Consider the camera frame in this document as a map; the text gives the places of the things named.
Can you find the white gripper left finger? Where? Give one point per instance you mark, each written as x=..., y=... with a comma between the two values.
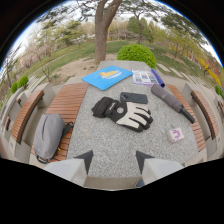
x=70, y=169

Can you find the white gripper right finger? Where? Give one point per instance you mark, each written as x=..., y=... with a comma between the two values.
x=157, y=168

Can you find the white purple tissue pack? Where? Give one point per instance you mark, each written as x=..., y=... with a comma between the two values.
x=175, y=134

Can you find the grey backpack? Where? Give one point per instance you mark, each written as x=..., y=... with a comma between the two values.
x=48, y=136

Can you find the wooden slat bench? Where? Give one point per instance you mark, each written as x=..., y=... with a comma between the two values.
x=64, y=111
x=25, y=114
x=190, y=115
x=206, y=112

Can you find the black and white glove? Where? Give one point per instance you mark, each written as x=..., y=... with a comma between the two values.
x=124, y=113

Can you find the folded grey umbrella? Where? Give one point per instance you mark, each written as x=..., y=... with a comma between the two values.
x=170, y=100

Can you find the black smartphone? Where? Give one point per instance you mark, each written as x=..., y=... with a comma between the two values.
x=133, y=97

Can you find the purple tube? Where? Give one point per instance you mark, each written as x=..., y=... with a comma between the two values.
x=157, y=77

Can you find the colourful printed booklet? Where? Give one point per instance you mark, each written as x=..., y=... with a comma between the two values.
x=143, y=77

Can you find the blue mat with yellow duck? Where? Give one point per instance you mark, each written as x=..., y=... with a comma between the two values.
x=107, y=77

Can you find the round green bush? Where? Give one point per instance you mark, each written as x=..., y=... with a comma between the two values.
x=137, y=55

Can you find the large tree trunk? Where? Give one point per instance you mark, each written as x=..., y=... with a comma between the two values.
x=103, y=28

